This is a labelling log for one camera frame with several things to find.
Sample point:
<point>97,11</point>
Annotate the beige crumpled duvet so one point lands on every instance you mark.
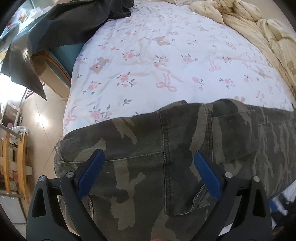
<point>273,39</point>

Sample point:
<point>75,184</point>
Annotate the camouflage cargo pants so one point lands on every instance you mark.
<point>149,187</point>

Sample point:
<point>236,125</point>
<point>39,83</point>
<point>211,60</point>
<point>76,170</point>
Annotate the black jacket on bedside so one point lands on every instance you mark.
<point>68,23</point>

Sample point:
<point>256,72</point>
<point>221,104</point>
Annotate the wooden chair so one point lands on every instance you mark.
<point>13,161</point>

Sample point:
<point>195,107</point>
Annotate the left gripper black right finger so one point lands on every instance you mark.
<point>253,218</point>

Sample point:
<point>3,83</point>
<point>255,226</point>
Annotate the white floral bed sheet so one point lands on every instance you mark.
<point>161,54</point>

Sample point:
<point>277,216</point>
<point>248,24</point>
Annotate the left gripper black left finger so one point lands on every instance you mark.
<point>45,219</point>

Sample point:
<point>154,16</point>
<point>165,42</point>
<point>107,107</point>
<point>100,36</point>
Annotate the wooden bedside cabinet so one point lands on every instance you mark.
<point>54,67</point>

